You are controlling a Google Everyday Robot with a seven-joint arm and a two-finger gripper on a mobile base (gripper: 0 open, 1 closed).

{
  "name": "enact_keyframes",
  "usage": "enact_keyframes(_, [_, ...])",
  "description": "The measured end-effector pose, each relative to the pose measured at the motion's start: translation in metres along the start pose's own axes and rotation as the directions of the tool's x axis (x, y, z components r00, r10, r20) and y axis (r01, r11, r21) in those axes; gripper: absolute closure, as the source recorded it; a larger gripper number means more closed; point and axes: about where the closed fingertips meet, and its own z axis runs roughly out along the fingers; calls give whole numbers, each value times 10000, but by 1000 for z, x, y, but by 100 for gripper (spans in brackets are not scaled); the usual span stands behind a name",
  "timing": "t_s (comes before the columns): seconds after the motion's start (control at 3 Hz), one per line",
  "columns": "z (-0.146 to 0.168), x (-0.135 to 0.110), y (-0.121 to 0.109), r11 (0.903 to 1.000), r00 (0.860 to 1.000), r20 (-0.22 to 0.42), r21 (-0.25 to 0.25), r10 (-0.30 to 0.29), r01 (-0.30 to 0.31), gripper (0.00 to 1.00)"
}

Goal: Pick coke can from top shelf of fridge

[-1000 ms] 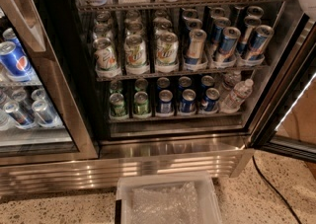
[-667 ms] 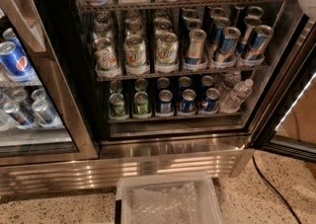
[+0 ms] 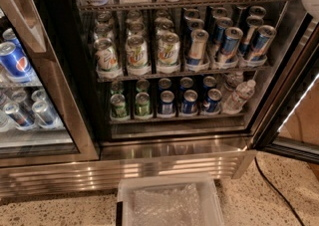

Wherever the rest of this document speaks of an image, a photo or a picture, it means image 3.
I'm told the black power cable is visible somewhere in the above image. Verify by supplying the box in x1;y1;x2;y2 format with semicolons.
254;156;306;226

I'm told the front middle 7up can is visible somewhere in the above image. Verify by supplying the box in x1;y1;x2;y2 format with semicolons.
126;35;149;68

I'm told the blue pepsi can front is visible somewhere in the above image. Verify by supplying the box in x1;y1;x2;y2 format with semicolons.
0;42;32;78

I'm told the green can front left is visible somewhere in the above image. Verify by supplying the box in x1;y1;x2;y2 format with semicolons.
111;94;128;118

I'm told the silver can behind door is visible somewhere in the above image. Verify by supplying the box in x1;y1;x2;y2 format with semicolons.
32;101;58;126
3;102;34;127

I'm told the bubble wrap sheet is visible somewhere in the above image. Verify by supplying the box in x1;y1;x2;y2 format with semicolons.
133;183;203;226

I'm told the silver can behind door right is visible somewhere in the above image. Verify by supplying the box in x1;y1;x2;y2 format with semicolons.
32;101;58;126

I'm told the left fridge glass door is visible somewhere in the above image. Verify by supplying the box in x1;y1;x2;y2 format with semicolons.
0;0;102;169

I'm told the open right fridge door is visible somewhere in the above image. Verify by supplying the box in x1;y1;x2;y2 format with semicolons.
253;16;319;164

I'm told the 7up can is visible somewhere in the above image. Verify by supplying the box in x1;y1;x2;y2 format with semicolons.
158;32;180;66
126;35;149;68
94;38;119;72

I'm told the blue pepsi can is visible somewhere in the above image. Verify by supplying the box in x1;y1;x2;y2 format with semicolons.
202;89;222;113
180;90;197;114
159;91;174;114
0;42;32;78

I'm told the silver can behind door left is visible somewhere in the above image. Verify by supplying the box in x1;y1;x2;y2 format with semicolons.
3;102;34;127

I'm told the front right 7up can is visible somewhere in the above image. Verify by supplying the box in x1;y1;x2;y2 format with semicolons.
158;32;180;66

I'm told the front left 7up can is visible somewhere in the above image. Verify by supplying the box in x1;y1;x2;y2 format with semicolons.
94;38;119;72

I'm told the stainless steel fridge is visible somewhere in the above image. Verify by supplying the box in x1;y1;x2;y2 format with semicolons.
0;0;319;197

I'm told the front water bottle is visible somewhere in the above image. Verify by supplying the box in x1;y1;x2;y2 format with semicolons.
222;80;256;114

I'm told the clear plastic bin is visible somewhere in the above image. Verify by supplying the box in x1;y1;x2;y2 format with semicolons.
116;173;224;226

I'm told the green can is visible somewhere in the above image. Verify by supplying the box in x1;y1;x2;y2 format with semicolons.
111;94;128;118
135;92;151;116

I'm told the red bull can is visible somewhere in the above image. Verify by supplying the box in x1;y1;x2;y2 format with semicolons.
186;29;208;66
217;27;243;63
245;25;276;61

